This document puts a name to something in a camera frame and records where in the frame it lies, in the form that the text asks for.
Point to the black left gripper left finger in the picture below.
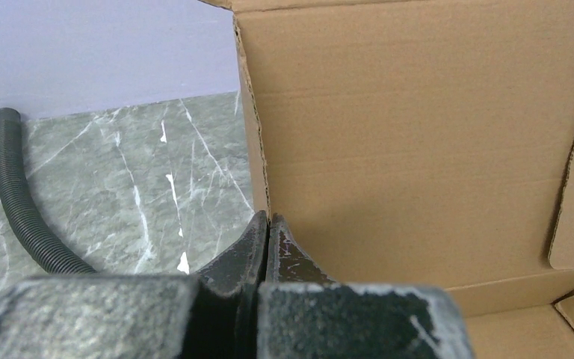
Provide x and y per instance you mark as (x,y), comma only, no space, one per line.
(208,314)

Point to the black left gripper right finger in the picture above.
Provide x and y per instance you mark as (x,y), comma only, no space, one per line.
(303,313)

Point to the brown cardboard box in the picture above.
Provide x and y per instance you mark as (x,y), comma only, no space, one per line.
(426,143)

